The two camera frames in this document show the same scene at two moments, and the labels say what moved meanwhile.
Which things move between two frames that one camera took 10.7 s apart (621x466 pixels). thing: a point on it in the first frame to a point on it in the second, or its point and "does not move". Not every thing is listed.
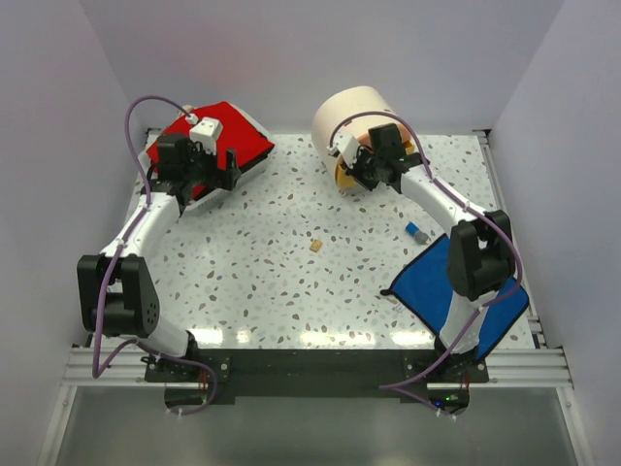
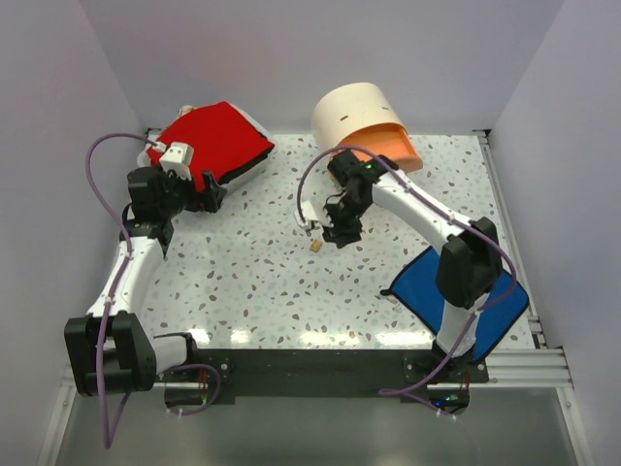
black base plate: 420,378 does not move
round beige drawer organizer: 353,111 does not move
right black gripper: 354,172 to 341,233
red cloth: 240,136 does not move
